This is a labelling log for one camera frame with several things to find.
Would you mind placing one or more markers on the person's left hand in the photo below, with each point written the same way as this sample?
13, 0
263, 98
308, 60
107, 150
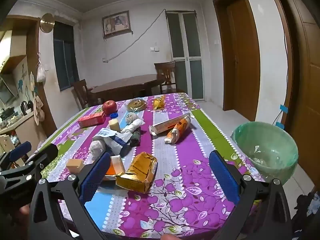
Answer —
24, 209

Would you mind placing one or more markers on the white light switch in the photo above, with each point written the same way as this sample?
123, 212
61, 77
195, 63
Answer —
156, 48

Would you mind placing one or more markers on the dark window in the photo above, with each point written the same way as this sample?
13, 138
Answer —
65, 57

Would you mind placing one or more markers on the brown snack packet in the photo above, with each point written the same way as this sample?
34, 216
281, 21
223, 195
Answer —
136, 104

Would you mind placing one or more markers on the dark wooden chair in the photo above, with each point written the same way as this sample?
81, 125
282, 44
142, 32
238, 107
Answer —
166, 75
80, 92

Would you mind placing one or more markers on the pale patterned cloth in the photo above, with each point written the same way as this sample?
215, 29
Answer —
314, 205

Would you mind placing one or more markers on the white glass door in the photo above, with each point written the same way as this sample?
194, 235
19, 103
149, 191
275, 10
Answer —
185, 52

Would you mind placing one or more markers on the brown wooden door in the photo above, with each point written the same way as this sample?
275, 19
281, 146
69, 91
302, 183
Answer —
240, 62

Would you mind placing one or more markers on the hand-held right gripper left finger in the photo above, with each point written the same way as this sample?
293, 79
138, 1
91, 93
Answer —
93, 180

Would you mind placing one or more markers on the blue tape strip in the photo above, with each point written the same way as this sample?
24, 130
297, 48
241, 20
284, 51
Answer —
284, 108
280, 125

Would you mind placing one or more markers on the red carton box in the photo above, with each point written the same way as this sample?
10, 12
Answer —
91, 120

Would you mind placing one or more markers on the grey crumpled tissue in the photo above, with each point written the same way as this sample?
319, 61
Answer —
130, 117
97, 148

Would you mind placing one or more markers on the bin with green bag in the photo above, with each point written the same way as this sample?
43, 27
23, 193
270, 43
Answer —
265, 150

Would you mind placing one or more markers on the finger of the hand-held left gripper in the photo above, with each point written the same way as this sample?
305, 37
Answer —
20, 150
46, 153

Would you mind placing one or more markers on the long white orange box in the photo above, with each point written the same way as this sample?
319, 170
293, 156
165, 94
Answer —
167, 125

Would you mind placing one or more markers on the dark clothes pile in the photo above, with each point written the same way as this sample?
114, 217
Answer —
303, 205

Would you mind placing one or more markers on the dark green bundle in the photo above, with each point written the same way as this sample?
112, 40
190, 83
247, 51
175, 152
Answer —
135, 138

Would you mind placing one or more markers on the small orange white box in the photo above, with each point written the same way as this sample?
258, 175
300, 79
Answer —
115, 166

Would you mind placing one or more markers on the pale yellow block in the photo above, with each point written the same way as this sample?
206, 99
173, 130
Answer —
113, 124

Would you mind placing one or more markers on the white blue wipes packet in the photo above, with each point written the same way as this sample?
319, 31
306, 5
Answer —
112, 138

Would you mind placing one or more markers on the orange snack bag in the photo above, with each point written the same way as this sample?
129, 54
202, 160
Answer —
179, 132

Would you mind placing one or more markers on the tan sponge block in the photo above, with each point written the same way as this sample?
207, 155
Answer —
74, 165

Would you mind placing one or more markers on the white rolled tissue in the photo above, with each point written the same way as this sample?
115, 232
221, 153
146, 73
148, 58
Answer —
132, 126

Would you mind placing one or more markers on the blue bottle cap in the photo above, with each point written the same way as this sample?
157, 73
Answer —
114, 115

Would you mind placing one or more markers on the framed wall picture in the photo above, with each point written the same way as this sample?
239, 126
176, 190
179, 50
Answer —
116, 23

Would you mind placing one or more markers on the dark wooden table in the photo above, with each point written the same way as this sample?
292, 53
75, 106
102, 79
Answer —
125, 85

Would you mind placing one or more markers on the red apple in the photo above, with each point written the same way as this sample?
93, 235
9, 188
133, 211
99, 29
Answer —
109, 107

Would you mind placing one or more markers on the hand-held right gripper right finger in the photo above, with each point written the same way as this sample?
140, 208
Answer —
225, 180

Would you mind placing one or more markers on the round gold wall clock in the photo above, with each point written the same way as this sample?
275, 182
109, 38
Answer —
47, 23

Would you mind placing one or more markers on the black kettle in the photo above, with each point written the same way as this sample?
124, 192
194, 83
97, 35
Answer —
25, 106

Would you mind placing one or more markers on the hanging oven mitt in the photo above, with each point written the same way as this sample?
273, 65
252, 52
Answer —
38, 108

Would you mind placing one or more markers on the gold foil packet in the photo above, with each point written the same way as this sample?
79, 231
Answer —
138, 172

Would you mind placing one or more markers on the brown panelled door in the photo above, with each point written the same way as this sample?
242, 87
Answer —
303, 67

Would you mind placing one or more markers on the hanging white plastic bag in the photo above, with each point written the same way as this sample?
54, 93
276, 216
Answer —
41, 72

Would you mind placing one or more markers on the yellow crumpled wrapper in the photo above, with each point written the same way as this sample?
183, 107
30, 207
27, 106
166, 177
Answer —
158, 102

